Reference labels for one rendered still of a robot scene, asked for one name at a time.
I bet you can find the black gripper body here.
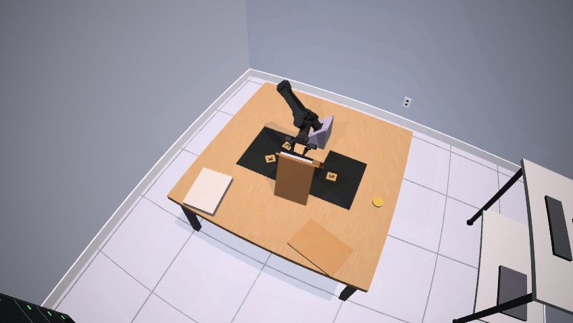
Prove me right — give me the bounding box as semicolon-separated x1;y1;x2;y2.
284;130;318;150

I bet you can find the yellow round disc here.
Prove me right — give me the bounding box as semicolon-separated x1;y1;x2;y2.
372;197;384;207

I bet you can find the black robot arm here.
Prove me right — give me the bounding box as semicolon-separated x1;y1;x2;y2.
276;80;323;144

